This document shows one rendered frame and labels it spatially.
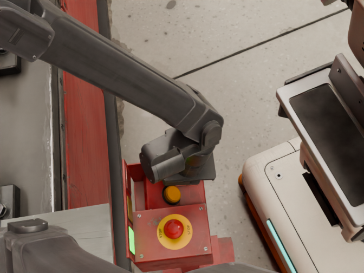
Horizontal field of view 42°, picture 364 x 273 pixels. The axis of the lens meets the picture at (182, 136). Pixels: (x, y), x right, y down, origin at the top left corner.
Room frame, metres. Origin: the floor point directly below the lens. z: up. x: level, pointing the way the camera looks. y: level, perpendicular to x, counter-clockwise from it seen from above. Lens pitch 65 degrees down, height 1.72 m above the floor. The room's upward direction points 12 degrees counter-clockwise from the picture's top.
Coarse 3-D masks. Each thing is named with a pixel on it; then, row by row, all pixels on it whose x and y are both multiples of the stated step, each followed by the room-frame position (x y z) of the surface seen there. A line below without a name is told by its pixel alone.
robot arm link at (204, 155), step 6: (186, 150) 0.31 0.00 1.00; (192, 150) 0.31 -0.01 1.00; (198, 150) 0.31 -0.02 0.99; (204, 150) 0.31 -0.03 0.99; (210, 150) 0.31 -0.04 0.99; (186, 156) 0.30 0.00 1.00; (192, 156) 0.30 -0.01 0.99; (198, 156) 0.30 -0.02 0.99; (204, 156) 0.30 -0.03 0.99; (186, 162) 0.31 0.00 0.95; (192, 162) 0.30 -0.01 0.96; (198, 162) 0.30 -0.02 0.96; (204, 162) 0.30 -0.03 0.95
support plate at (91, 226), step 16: (80, 208) 0.25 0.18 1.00; (96, 208) 0.24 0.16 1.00; (48, 224) 0.23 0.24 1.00; (64, 224) 0.23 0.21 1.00; (80, 224) 0.22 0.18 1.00; (96, 224) 0.22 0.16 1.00; (80, 240) 0.20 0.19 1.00; (96, 240) 0.19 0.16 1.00; (112, 240) 0.19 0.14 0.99; (112, 256) 0.16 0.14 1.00
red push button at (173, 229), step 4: (168, 220) 0.25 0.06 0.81; (172, 220) 0.25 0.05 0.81; (176, 220) 0.25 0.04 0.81; (168, 224) 0.24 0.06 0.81; (172, 224) 0.24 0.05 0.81; (176, 224) 0.24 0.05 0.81; (180, 224) 0.24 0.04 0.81; (164, 228) 0.24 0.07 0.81; (168, 228) 0.24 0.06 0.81; (172, 228) 0.23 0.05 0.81; (176, 228) 0.23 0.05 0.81; (180, 228) 0.23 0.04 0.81; (164, 232) 0.23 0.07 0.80; (168, 232) 0.23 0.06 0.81; (172, 232) 0.23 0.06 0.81; (176, 232) 0.22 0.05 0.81; (180, 232) 0.22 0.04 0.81; (168, 236) 0.22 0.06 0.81; (172, 236) 0.22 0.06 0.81; (176, 236) 0.22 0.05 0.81
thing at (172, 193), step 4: (168, 188) 0.34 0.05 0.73; (172, 188) 0.34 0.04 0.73; (176, 188) 0.34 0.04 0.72; (164, 192) 0.34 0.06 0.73; (168, 192) 0.33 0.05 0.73; (172, 192) 0.33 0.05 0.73; (176, 192) 0.33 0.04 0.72; (164, 196) 0.33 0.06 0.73; (168, 196) 0.33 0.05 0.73; (172, 196) 0.33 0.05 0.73; (176, 196) 0.33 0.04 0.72; (180, 196) 0.33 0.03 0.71; (168, 200) 0.32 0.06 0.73; (172, 200) 0.32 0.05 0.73; (176, 200) 0.32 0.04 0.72
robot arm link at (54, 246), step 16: (16, 240) 0.13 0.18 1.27; (32, 240) 0.13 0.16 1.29; (48, 240) 0.12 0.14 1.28; (64, 240) 0.12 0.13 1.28; (16, 256) 0.12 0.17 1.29; (32, 256) 0.11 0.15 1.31; (48, 256) 0.10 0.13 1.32; (64, 256) 0.10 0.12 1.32; (80, 256) 0.09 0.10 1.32; (96, 256) 0.09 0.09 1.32; (16, 272) 0.10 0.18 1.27; (32, 272) 0.09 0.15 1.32; (48, 272) 0.08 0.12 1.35; (64, 272) 0.07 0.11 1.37; (80, 272) 0.07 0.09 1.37; (96, 272) 0.07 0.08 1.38; (112, 272) 0.07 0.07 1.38; (128, 272) 0.06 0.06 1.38; (192, 272) 0.03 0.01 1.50; (208, 272) 0.03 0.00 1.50; (224, 272) 0.03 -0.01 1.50; (240, 272) 0.03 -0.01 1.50; (256, 272) 0.03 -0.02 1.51; (272, 272) 0.03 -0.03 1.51
